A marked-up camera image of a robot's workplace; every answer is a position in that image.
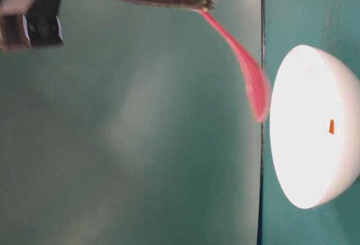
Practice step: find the pink plastic spoon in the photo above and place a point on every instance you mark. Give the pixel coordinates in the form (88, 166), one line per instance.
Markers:
(257, 84)

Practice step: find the white round bowl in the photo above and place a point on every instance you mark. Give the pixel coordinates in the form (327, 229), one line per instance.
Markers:
(313, 166)

